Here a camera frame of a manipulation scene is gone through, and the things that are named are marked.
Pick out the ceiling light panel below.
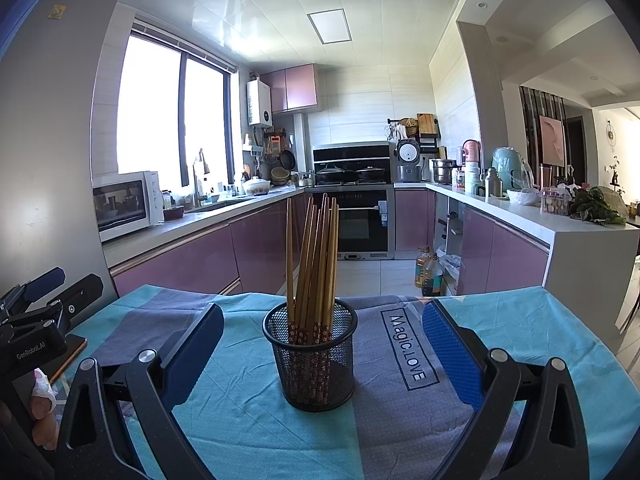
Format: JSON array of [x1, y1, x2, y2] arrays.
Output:
[[307, 8, 354, 44]]

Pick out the teal kitchen appliance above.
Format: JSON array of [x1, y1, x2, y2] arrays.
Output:
[[492, 147, 531, 191]]

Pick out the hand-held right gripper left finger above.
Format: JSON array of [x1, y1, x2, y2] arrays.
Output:
[[50, 302, 226, 480]]

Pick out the kitchen window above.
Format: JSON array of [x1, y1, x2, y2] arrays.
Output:
[[117, 30, 237, 177]]

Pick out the white water heater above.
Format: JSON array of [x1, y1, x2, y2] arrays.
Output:
[[246, 80, 274, 127]]

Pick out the pink kitchen base cabinets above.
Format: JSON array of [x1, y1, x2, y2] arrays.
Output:
[[107, 187, 551, 302]]

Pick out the green leafy vegetables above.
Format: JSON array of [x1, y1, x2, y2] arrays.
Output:
[[570, 186, 627, 226]]

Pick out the person's left hand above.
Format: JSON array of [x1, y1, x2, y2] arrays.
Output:
[[27, 367, 60, 451]]

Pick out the pink wall cabinet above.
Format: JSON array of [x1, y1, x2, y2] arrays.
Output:
[[260, 63, 321, 114]]

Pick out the smartphone with gold edge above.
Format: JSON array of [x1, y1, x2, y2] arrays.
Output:
[[47, 332, 89, 384]]

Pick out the white microwave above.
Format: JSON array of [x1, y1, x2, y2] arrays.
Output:
[[92, 170, 164, 244]]

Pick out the grey refrigerator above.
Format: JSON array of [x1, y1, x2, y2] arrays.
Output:
[[0, 0, 131, 302]]

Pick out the bunch of chopsticks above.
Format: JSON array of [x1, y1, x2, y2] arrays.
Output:
[[285, 192, 341, 346]]

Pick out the black mesh holder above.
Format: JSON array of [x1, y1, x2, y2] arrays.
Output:
[[262, 297, 359, 413]]

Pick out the steel stock pot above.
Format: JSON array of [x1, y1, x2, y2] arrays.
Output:
[[430, 158, 457, 185]]

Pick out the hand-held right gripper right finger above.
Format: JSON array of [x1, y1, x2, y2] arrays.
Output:
[[421, 299, 592, 480]]

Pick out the clear food container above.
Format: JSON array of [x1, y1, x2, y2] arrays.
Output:
[[541, 187, 574, 217]]

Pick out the oil bottles on floor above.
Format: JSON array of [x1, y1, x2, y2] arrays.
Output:
[[422, 255, 445, 297]]

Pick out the clear plastic bag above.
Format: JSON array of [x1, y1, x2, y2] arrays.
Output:
[[436, 247, 464, 281]]

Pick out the wall clock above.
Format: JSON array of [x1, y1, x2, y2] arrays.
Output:
[[602, 120, 621, 154]]

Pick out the teal grey tablecloth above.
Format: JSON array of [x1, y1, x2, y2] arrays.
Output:
[[47, 284, 640, 480]]

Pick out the black wok with lid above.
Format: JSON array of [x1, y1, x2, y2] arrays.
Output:
[[316, 162, 359, 185]]

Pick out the black wall rack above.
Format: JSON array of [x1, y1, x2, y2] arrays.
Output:
[[387, 114, 441, 154]]

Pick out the steel kitchen faucet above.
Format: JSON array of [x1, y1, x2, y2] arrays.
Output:
[[192, 148, 211, 206]]

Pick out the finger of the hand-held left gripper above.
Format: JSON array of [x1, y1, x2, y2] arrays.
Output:
[[0, 267, 67, 311], [0, 274, 104, 332]]

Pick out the steel thermos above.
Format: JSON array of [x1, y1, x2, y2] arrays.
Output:
[[482, 167, 504, 199]]

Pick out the silver rice cooker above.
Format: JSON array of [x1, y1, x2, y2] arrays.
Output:
[[396, 139, 423, 184]]

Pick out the black built-in oven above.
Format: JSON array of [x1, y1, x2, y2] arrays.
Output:
[[312, 187, 396, 261]]

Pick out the black range hood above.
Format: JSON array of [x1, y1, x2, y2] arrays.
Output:
[[312, 142, 394, 167]]

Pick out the pink wall picture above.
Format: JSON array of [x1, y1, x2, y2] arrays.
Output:
[[537, 115, 569, 169]]

